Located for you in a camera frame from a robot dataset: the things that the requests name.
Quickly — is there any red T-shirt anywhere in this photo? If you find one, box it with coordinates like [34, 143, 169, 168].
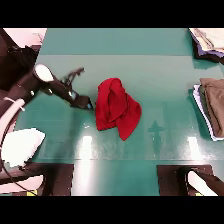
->
[95, 77, 143, 142]

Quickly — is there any beige garment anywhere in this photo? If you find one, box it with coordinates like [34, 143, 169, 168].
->
[188, 28, 224, 54]

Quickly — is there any brown garment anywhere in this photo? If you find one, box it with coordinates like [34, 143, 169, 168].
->
[199, 77, 224, 139]

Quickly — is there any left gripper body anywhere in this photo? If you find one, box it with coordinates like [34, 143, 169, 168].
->
[68, 92, 95, 111]

